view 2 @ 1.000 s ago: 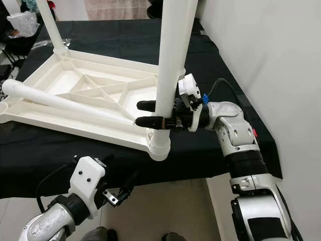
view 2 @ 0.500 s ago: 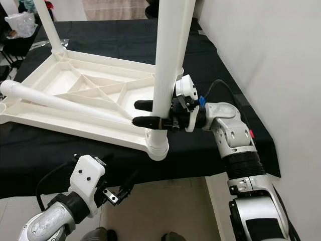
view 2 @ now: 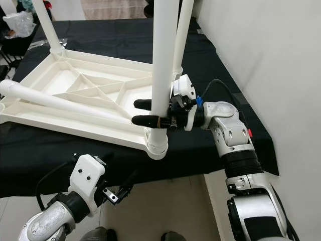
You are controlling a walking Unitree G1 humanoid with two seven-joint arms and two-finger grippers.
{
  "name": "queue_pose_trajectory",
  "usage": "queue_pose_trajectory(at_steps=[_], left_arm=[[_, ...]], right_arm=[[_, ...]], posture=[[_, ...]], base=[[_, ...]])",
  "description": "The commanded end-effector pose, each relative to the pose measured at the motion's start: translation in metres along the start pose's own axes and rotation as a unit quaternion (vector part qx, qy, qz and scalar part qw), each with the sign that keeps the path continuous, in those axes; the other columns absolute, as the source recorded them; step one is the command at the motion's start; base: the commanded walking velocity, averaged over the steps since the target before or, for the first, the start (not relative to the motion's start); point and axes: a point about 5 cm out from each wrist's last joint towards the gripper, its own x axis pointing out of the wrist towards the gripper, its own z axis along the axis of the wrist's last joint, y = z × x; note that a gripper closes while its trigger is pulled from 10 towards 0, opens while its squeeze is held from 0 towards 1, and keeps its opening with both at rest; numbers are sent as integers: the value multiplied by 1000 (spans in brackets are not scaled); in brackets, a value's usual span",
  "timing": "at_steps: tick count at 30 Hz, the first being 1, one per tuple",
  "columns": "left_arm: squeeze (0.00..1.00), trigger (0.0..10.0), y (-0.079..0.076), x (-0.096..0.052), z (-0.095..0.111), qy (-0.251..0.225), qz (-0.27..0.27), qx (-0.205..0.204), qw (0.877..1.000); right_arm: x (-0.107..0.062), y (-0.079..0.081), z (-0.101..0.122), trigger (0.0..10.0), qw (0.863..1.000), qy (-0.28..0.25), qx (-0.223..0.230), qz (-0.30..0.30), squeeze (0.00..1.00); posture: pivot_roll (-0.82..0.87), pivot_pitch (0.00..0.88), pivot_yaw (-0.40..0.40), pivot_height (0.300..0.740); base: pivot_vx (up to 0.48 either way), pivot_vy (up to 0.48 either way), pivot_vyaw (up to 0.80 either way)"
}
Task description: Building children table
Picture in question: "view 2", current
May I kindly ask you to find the white plastic table top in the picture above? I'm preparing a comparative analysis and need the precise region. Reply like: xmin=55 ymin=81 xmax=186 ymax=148
xmin=0 ymin=48 xmax=184 ymax=161

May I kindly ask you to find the grey left robot foot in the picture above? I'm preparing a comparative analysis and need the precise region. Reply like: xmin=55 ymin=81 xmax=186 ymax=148
xmin=80 ymin=227 xmax=116 ymax=241

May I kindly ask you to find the grey robot foot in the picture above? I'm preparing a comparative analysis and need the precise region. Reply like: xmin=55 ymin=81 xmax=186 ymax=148
xmin=160 ymin=231 xmax=187 ymax=241
xmin=80 ymin=227 xmax=116 ymax=241

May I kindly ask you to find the black tablecloth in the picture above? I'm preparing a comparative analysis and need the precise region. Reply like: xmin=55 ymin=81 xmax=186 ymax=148
xmin=0 ymin=19 xmax=279 ymax=198

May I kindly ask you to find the grey right robot foot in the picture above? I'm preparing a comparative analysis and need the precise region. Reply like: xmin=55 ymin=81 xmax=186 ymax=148
xmin=160 ymin=231 xmax=187 ymax=241

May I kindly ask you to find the large black round bowl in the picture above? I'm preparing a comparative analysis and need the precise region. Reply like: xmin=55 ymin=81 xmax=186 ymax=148
xmin=143 ymin=0 xmax=156 ymax=19

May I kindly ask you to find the beige woven mat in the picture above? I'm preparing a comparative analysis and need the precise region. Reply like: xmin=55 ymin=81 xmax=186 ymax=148
xmin=80 ymin=0 xmax=149 ymax=21

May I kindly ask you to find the clear tape strip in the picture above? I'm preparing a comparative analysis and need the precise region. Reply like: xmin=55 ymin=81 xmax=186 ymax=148
xmin=30 ymin=39 xmax=69 ymax=50

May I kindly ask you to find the clear plastic bag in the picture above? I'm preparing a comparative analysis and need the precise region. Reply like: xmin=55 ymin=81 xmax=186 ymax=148
xmin=3 ymin=11 xmax=36 ymax=39

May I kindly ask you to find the teal cloth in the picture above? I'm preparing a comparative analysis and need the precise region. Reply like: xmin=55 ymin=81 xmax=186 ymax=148
xmin=16 ymin=0 xmax=37 ymax=14

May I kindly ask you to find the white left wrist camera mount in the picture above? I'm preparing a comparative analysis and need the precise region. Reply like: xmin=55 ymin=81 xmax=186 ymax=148
xmin=68 ymin=154 xmax=109 ymax=211

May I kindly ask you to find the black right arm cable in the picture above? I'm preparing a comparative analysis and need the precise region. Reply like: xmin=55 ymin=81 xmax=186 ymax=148
xmin=201 ymin=79 xmax=242 ymax=109

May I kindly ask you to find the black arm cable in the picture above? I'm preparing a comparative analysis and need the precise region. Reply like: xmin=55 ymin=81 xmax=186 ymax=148
xmin=201 ymin=79 xmax=242 ymax=109
xmin=35 ymin=160 xmax=81 ymax=212

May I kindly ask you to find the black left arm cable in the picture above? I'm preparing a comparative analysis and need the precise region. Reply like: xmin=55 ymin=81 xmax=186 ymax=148
xmin=35 ymin=160 xmax=81 ymax=212

